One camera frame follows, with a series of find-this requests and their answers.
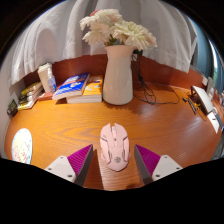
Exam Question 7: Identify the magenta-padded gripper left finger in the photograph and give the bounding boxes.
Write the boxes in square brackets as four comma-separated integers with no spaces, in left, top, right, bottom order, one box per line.
[44,143,94,187]

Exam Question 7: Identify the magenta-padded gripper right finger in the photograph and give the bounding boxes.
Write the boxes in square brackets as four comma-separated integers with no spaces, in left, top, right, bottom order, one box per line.
[134,144,184,185]

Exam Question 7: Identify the pink computer mouse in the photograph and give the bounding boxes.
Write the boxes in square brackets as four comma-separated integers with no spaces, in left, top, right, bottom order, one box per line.
[99,122,131,172]

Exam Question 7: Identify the round cartoon mouse pad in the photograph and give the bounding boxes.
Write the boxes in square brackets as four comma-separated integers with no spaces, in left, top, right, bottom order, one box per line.
[11,127,34,165]

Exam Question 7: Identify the flat red book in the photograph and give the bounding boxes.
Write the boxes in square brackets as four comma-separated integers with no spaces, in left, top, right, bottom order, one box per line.
[37,91,54,102]

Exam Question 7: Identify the dark green mug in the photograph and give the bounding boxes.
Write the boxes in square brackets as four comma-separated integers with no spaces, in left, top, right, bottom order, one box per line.
[6,99,19,118]

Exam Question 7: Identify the black and yellow book stack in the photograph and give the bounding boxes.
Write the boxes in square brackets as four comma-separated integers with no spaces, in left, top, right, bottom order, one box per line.
[17,81,44,111]

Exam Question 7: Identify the white flat device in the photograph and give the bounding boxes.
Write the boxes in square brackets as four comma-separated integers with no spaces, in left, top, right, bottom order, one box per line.
[190,85,214,116]

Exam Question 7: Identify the orange book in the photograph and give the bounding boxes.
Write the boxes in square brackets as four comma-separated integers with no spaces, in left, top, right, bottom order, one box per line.
[65,74,104,104]

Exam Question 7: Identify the cream lidded tumbler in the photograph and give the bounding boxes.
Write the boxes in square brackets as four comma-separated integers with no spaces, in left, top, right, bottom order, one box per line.
[37,62,54,94]

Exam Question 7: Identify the white ceramic vase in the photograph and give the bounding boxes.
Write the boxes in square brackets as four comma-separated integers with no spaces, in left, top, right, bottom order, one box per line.
[102,44,135,106]

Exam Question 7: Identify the window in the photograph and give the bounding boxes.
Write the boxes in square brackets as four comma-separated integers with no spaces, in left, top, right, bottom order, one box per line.
[191,19,224,94]

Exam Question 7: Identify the white curtain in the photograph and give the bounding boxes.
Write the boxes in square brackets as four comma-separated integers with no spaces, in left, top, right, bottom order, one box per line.
[8,0,198,86]

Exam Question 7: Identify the white and pink flowers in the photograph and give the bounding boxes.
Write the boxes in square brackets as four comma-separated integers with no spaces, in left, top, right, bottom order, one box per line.
[79,8,158,52]

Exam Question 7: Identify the black cable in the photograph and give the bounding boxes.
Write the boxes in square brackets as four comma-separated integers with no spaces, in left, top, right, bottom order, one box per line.
[131,49,183,106]

